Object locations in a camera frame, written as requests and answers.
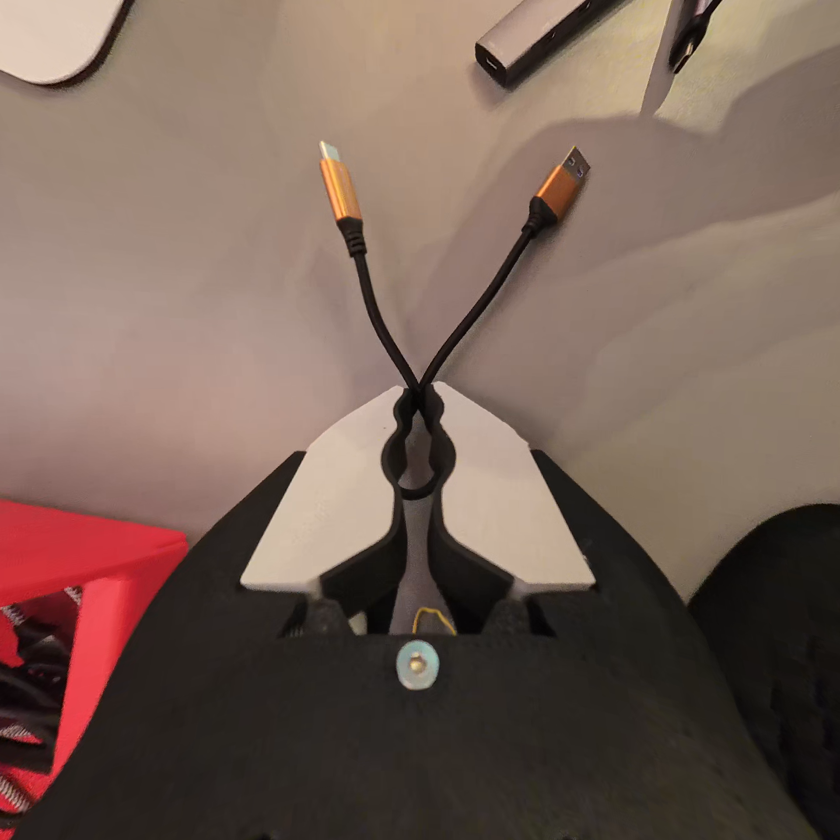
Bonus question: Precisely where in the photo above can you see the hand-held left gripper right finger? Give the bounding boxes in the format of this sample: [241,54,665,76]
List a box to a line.
[420,381,597,636]

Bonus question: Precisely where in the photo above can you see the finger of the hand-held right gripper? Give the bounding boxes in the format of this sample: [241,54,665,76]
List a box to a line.
[640,0,698,117]

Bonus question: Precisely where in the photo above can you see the yellow twist tie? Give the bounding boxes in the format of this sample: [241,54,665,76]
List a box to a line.
[412,605,459,636]

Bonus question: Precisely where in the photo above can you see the grey usb hub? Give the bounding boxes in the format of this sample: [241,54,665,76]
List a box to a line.
[474,0,634,91]

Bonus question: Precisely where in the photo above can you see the black quilted pad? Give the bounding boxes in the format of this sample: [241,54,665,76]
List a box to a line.
[686,503,840,840]

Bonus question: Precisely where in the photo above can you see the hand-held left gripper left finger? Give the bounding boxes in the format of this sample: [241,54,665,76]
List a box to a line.
[239,386,411,636]

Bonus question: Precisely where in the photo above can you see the red storage bin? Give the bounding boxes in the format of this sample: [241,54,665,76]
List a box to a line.
[0,499,190,821]

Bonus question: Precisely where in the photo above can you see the black cable with gold plugs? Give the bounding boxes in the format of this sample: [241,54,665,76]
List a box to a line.
[318,140,592,505]

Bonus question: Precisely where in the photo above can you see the white adjustable stand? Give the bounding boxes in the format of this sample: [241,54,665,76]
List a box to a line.
[0,0,137,88]

